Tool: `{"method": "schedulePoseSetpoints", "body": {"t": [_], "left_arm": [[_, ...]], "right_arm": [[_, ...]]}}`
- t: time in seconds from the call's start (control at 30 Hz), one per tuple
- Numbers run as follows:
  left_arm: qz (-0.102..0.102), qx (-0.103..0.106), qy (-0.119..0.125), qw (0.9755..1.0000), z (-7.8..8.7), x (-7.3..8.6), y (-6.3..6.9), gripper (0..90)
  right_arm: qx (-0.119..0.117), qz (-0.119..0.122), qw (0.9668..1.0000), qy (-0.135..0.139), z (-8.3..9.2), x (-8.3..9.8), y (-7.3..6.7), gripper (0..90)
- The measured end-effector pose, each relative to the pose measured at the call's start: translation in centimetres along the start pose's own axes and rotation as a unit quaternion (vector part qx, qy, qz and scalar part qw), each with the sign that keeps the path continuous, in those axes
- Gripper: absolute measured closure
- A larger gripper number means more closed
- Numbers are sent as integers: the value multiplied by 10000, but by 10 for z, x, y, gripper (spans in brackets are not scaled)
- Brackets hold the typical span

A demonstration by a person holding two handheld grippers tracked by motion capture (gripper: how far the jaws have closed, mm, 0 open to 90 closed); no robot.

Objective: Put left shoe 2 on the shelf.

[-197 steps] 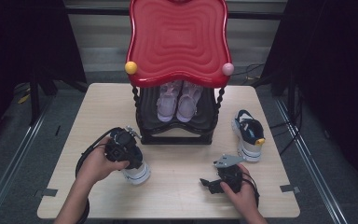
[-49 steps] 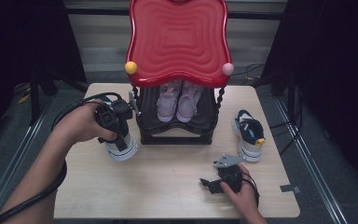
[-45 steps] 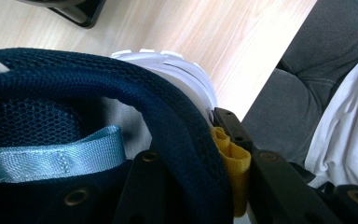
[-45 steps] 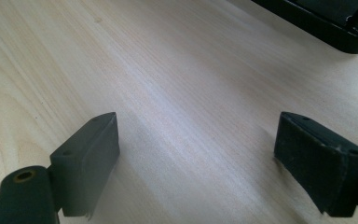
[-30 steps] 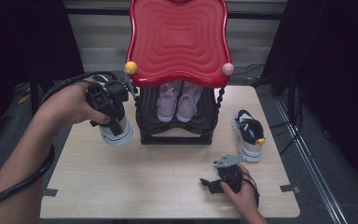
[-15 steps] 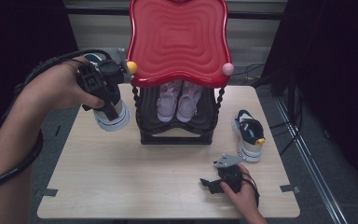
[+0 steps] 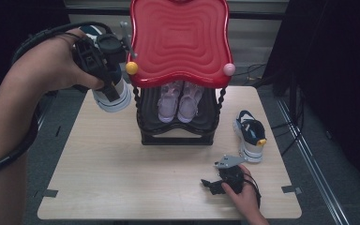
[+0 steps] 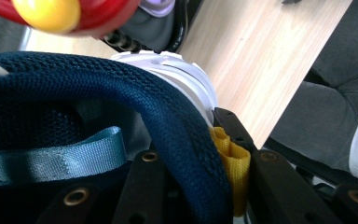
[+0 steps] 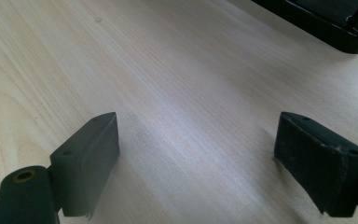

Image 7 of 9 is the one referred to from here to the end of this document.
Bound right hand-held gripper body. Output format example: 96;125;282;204
214;154;248;195

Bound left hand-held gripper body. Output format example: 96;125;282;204
71;21;139;82

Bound white and navy sneaker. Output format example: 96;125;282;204
232;110;267;163
82;24;133;113

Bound red and black shoe rack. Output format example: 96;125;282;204
125;0;237;146

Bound person's right hand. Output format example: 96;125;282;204
220;163;264;220

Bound person's left hand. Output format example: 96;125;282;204
12;27;106;96

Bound black tape mark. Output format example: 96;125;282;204
41;188;59;199
281;185;303;195

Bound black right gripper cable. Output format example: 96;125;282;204
243;172;263;210

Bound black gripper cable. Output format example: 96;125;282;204
0;21;113;182
243;172;263;210

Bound black floor cables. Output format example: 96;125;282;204
233;62;306;158

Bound metal floor rail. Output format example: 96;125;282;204
276;97;353;225

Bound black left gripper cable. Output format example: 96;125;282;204
0;21;113;182

